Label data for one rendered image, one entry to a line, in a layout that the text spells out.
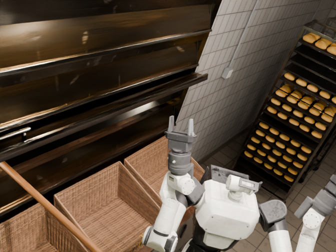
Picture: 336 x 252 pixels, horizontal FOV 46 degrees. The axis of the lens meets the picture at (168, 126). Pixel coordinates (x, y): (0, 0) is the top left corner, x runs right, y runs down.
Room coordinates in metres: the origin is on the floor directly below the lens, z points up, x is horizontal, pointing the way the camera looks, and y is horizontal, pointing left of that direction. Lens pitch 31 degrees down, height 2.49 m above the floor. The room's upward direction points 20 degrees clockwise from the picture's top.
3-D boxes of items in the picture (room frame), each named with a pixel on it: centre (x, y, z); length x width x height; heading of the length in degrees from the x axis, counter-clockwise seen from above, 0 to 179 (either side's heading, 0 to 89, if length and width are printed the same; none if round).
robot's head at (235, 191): (1.41, -0.38, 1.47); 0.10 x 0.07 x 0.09; 98
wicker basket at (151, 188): (2.26, -0.13, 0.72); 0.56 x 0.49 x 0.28; 156
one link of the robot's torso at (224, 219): (1.47, -0.38, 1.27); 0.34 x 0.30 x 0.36; 98
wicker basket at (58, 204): (1.72, 0.13, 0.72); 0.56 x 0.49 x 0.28; 154
